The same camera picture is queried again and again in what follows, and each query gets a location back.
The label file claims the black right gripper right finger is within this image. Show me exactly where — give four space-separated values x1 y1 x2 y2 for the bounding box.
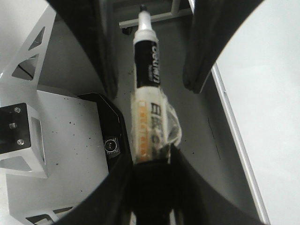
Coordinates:
183 0 262 94

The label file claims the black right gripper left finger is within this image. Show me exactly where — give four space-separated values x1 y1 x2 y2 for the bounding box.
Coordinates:
47 0 118 96

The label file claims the black and white whiteboard marker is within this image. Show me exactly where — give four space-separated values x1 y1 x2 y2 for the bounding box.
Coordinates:
131 5 182 164

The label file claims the grey whiteboard stand foot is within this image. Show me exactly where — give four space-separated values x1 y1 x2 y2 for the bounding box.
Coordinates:
113 0 195 34

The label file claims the white whiteboard with aluminium frame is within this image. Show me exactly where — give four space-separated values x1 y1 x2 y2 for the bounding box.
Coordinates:
188 0 300 225

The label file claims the black camera module on base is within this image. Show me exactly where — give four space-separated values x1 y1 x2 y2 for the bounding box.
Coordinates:
78 93 133 174

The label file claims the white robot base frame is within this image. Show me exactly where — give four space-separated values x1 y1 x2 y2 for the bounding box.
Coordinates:
0 0 108 225

